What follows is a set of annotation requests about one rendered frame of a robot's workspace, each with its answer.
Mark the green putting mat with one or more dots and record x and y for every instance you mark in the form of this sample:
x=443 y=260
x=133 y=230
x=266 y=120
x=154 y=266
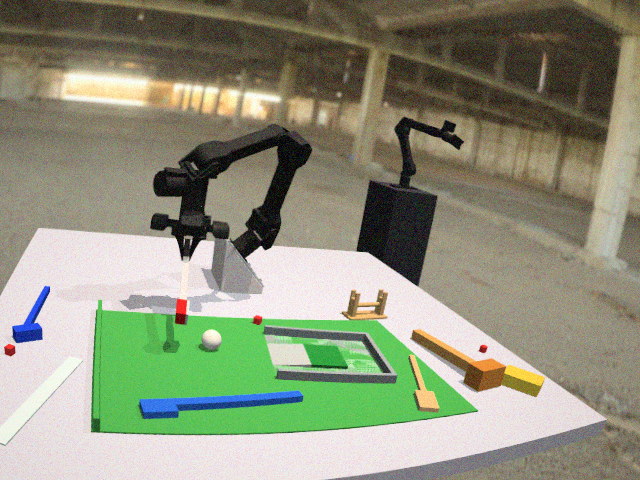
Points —
x=147 y=355

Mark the yellow rectangular block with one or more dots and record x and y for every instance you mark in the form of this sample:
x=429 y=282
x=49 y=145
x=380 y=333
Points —
x=522 y=380

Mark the white ball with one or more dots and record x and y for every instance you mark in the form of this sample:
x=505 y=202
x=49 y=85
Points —
x=211 y=339

